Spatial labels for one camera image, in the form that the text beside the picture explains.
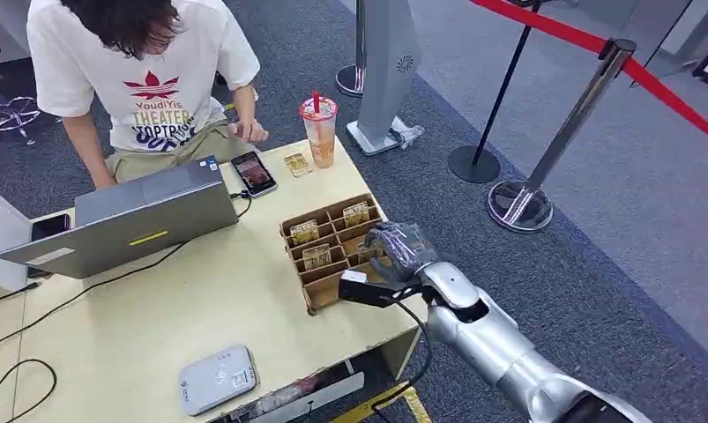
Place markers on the black smartphone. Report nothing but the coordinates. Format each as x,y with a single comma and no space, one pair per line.
50,227

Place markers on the gold printed card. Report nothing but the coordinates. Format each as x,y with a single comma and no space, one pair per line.
298,165
317,257
356,214
304,232
368,252

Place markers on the stanchion post with round base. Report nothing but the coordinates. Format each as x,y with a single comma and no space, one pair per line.
350,80

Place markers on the person's left hand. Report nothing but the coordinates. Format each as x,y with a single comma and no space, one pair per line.
248,131

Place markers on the white card reader device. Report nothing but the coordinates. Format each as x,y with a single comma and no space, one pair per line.
218,380

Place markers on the plastic drink cup red straw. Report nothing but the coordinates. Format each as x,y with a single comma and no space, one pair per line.
320,137

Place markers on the chrome stanchion post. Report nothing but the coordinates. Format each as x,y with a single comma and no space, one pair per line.
564,134

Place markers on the red barrier belt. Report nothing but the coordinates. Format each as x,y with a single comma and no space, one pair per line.
564,32

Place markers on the crumpled clear plastic bag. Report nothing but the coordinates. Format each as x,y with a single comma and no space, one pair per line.
408,133

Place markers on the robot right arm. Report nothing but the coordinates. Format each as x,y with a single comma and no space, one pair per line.
505,350

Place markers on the wooden card box with dividers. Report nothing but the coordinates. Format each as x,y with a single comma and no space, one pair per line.
324,286

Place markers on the grey kiosk stand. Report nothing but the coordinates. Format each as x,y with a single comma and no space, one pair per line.
388,70

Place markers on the person in white printed shirt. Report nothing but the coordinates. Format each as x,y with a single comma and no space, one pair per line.
149,87

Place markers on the black stanchion post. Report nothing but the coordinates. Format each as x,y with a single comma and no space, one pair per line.
474,166

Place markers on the smartphone with lit screen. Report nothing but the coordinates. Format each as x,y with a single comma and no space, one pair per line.
254,173

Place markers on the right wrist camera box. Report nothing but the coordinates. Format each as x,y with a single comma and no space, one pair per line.
368,289

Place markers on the grey laptop with yellow sticker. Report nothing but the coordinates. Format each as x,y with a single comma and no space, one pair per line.
143,227

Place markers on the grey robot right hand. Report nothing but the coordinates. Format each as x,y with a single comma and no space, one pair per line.
403,248

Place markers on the yellow floor tape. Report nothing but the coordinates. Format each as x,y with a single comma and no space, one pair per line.
415,406

